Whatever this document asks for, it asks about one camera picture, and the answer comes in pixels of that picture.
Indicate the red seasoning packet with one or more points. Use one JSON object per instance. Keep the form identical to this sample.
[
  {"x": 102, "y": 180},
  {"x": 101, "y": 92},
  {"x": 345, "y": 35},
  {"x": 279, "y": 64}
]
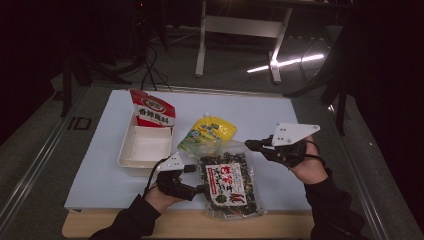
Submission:
[{"x": 151, "y": 110}]

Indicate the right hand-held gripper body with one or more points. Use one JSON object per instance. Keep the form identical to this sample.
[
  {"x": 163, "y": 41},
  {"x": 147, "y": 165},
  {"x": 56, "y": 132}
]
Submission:
[{"x": 290, "y": 135}]

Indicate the yellow sauce pouch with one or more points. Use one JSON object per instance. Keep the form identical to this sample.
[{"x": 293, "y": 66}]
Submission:
[{"x": 213, "y": 130}]

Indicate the white divided plastic container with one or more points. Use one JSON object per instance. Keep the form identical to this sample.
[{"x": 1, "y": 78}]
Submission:
[{"x": 146, "y": 150}]

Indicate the person's right hand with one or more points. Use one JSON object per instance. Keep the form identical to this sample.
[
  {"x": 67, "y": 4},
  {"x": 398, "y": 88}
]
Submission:
[{"x": 310, "y": 170}]

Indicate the clear dried seaweed packet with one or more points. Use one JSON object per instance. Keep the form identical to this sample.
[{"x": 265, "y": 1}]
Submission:
[{"x": 230, "y": 186}]

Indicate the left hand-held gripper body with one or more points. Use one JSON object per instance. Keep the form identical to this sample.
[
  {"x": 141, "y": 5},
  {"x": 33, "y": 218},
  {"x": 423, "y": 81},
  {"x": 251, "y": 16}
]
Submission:
[{"x": 171, "y": 181}]

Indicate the pale blue table board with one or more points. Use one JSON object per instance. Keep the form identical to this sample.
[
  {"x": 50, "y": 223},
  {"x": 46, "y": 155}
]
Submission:
[{"x": 100, "y": 173}]

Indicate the white metal desk frame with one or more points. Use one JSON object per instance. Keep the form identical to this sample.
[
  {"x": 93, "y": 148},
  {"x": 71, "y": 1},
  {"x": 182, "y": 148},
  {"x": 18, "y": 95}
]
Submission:
[{"x": 240, "y": 26}]

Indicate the person's left hand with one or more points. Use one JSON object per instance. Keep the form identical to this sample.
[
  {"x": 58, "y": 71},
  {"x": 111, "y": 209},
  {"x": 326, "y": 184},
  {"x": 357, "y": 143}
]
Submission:
[{"x": 160, "y": 201}]

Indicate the metal floor rail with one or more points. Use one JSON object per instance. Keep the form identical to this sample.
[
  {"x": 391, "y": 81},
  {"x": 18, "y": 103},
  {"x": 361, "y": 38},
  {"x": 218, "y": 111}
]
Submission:
[
  {"x": 33, "y": 166},
  {"x": 366, "y": 193}
]

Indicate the wooden table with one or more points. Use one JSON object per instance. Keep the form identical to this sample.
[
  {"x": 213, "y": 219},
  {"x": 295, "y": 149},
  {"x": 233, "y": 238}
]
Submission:
[{"x": 193, "y": 225}]

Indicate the black stand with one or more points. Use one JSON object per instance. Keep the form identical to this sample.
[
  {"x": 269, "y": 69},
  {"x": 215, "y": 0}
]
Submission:
[
  {"x": 66, "y": 93},
  {"x": 340, "y": 110}
]

